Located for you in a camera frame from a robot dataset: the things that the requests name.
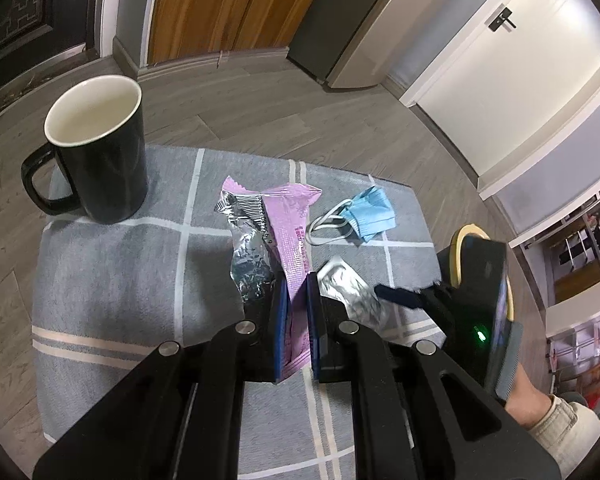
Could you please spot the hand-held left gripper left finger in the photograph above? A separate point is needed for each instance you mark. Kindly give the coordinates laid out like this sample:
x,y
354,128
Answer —
x,y
280,332

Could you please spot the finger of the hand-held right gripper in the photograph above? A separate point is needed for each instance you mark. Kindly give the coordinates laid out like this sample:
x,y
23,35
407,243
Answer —
x,y
400,296

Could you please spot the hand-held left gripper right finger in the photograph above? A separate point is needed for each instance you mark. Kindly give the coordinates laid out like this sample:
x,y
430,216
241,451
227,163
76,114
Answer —
x,y
312,332

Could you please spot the silver foil wrapper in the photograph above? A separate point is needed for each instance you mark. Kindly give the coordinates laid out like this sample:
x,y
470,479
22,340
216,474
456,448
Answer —
x,y
345,285

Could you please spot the purple snack wrapper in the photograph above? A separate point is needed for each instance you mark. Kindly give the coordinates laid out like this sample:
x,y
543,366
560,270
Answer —
x,y
290,240

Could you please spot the person's right forearm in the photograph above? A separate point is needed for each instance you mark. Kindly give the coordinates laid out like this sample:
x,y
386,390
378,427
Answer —
x,y
565,430

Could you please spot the small blue face mask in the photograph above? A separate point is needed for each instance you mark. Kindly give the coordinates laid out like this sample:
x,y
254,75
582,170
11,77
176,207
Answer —
x,y
372,212

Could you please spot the grey checked mat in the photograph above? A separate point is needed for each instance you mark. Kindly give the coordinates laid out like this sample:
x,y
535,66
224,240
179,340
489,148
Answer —
x,y
105,270

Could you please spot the black mug white inside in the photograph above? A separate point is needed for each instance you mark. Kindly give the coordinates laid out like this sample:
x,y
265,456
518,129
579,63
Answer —
x,y
110,175

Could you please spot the white door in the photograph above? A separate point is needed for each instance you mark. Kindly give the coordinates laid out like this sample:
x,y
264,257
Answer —
x,y
530,60

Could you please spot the grey refrigerator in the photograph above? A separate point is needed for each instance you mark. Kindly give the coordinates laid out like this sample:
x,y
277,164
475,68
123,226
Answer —
x,y
370,20

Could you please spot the wooden door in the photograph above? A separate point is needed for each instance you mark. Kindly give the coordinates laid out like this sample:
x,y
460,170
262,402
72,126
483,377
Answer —
x,y
205,5

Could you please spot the dark panelled door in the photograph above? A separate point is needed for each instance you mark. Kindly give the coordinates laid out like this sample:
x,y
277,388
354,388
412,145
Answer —
x,y
25,10

